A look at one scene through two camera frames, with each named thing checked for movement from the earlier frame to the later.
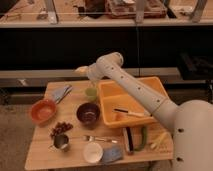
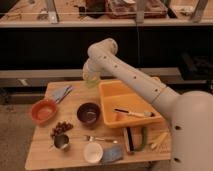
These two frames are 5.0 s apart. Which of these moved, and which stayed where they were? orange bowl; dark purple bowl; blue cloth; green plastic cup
Moved: green plastic cup
Stayed: dark purple bowl; orange bowl; blue cloth
